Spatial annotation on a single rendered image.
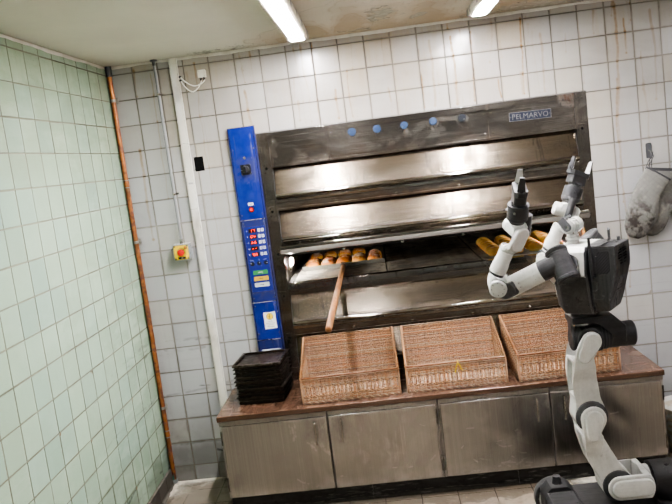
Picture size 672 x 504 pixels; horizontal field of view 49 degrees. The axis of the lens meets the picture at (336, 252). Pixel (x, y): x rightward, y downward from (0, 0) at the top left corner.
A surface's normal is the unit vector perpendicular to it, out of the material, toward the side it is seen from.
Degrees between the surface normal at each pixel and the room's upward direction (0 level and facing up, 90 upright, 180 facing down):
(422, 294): 70
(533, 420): 91
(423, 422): 92
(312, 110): 90
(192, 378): 90
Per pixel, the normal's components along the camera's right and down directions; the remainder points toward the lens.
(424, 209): -0.09, -0.21
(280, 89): -0.04, 0.13
